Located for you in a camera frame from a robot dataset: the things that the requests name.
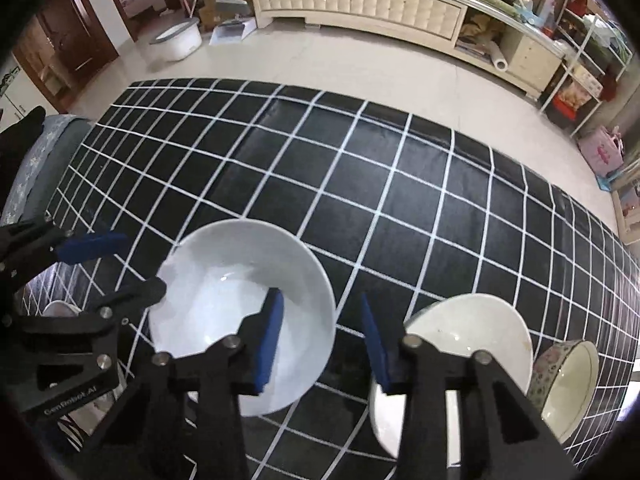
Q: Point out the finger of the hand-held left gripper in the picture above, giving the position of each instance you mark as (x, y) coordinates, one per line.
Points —
(132, 296)
(92, 246)

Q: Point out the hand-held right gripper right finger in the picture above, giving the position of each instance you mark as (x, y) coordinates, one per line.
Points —
(375, 345)

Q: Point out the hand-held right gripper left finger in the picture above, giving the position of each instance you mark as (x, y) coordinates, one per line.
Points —
(270, 340)

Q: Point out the plain white plate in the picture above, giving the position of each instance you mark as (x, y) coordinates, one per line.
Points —
(215, 270)

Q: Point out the cream white bowl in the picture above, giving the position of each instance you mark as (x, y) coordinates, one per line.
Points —
(465, 320)

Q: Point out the green floral bowl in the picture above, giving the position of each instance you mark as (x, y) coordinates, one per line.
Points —
(570, 390)

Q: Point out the black garment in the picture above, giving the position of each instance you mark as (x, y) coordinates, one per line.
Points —
(20, 135)

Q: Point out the black white checked tablecloth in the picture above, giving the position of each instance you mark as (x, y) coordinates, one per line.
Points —
(400, 185)

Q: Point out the brown wooden door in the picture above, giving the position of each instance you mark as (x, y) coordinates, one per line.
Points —
(65, 40)

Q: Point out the white grey mop bucket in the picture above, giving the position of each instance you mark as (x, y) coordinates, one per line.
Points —
(175, 40)

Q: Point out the white dustpan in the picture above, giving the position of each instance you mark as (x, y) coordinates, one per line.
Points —
(232, 32)

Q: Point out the cardboard box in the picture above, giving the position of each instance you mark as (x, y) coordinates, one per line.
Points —
(215, 5)

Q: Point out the pink bag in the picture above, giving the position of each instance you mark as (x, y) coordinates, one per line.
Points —
(602, 152)

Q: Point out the white paper roll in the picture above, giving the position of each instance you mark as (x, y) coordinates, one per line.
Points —
(499, 57)

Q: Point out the cream television cabinet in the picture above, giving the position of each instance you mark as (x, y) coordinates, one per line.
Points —
(400, 5)

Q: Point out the blue basin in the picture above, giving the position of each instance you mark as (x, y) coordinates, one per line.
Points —
(529, 12)

